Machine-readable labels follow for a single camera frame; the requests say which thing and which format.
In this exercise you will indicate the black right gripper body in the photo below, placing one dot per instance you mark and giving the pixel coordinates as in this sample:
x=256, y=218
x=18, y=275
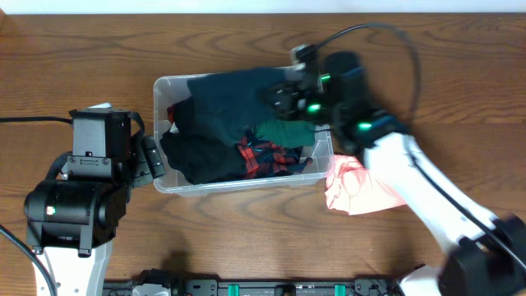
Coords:
x=303, y=104

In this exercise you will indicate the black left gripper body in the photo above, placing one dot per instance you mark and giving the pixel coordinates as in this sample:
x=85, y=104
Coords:
x=145, y=165

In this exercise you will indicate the green garment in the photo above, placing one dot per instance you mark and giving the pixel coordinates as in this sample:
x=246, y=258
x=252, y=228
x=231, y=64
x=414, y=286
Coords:
x=289, y=134

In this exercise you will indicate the black garment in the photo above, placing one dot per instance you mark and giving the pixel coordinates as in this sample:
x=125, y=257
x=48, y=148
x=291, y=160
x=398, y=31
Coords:
x=196, y=152

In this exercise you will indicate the dark teal shirt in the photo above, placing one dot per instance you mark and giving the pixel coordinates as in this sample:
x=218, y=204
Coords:
x=230, y=103

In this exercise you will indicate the red navy plaid shirt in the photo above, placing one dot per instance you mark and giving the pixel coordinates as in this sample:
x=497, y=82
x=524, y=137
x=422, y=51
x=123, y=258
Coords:
x=264, y=159

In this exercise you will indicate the clear plastic storage bin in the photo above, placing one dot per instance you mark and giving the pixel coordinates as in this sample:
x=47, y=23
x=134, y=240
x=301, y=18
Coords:
x=168, y=90

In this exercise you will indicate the pink garment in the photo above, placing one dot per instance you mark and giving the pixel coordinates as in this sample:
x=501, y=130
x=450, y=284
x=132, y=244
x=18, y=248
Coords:
x=351, y=188

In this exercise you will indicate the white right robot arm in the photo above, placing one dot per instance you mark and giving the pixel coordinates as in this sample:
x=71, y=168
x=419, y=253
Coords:
x=485, y=254

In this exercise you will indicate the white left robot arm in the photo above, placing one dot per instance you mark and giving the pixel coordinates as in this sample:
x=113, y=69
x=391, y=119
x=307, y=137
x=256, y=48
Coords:
x=73, y=214

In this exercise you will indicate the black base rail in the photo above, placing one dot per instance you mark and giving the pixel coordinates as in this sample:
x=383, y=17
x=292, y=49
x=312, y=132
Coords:
x=158, y=282

